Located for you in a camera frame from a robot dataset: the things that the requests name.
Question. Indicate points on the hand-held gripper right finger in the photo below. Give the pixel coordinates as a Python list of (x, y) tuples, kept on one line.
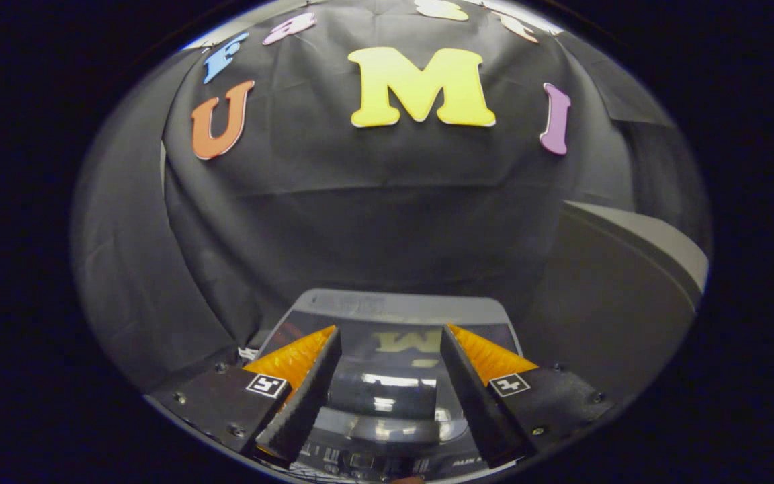
[(471, 403)]

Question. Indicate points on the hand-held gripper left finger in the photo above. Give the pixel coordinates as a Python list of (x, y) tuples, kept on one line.
[(306, 403)]

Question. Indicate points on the dark grey washing machine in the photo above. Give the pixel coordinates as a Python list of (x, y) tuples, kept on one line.
[(360, 461)]

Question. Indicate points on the dark washing machine lid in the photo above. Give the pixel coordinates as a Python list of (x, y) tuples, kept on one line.
[(394, 349)]

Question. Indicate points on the black backdrop cloth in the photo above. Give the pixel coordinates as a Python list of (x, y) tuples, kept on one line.
[(394, 222)]

